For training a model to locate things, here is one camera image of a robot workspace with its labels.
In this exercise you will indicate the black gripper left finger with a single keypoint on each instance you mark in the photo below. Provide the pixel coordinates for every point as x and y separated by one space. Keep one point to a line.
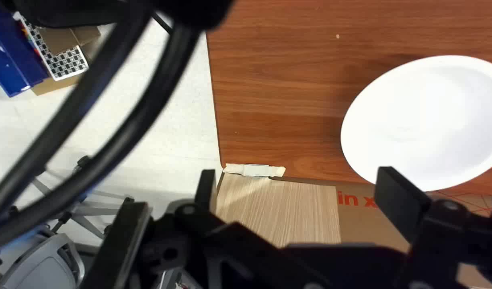
205 190

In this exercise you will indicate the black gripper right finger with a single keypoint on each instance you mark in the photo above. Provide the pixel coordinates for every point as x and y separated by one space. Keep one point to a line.
401 202

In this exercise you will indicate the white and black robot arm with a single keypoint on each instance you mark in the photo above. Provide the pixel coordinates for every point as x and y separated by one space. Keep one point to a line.
123 11

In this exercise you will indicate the white round dish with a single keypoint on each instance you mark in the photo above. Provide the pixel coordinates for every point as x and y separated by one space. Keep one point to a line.
428 121

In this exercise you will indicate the white tape strip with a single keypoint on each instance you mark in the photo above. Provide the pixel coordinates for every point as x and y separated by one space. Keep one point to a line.
255 171

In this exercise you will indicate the brown cardboard panel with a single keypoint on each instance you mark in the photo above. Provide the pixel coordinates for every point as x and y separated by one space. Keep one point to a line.
289 210

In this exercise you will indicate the white perforated plate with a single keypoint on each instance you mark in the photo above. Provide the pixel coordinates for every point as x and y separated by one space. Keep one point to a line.
59 54

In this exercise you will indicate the blue box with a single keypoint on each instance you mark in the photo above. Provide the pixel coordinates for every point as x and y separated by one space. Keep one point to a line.
14 59

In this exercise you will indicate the grey metal table frame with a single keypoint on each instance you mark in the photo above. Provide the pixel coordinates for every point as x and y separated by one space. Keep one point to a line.
86 214

